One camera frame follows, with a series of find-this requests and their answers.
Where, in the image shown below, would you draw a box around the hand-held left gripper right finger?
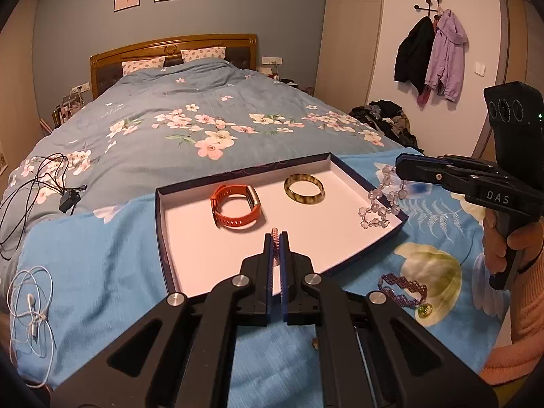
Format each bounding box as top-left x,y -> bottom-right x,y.
280,232 -> 499,408

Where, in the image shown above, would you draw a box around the shallow white tray box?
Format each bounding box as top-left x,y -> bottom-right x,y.
155,152 -> 409,305

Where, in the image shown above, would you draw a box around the purple beaded bracelet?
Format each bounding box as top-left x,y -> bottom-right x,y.
377,272 -> 429,307

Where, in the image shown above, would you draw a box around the grey framed door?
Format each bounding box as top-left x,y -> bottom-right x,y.
471,0 -> 544,163

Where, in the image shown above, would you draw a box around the pile of dark clothes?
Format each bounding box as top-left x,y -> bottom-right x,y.
348,99 -> 425,154

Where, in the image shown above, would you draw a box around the pink braided bracelet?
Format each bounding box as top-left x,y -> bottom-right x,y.
271,227 -> 282,269

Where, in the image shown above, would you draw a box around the orange smart watch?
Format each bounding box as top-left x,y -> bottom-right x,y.
210,184 -> 262,231

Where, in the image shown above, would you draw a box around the black coat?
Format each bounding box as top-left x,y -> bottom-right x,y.
393,16 -> 436,95

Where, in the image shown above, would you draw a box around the clear crystal bead bracelet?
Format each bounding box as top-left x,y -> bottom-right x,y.
358,165 -> 412,229

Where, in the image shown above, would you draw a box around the amber bangle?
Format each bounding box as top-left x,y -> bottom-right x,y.
283,173 -> 326,206

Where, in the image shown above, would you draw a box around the person's right hand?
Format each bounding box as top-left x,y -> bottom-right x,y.
481,212 -> 544,276

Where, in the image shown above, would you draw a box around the bedside clutter of books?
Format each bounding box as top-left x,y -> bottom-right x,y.
39,89 -> 86,137

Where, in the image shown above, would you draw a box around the wooden bed headboard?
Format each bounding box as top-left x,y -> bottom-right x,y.
89,33 -> 259,99

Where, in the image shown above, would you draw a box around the black wall coat rack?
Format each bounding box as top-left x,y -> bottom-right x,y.
414,0 -> 443,18

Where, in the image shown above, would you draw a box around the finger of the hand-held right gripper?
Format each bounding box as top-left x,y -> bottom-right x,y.
442,154 -> 511,175
394,153 -> 504,198

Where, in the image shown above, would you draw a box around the black charger cable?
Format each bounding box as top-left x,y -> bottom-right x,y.
0,153 -> 88,261

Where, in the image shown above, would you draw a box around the white earphones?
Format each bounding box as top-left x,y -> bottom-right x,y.
7,265 -> 58,390

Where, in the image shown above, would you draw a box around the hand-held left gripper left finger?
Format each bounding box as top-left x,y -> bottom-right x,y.
50,233 -> 275,408

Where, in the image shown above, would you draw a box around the grey floral duvet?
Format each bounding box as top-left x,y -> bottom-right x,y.
0,58 -> 426,264

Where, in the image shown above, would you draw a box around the bedside table with items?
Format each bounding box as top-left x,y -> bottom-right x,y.
257,61 -> 316,96

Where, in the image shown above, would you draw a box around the blue floral blanket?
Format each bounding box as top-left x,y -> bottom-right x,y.
16,148 -> 511,408

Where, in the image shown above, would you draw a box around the dotted white pillow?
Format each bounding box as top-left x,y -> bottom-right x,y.
122,56 -> 166,78
180,46 -> 227,63

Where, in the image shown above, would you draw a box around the person's right forearm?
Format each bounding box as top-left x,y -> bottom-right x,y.
479,251 -> 544,382

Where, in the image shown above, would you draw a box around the purple jacket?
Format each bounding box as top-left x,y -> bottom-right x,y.
416,8 -> 469,106

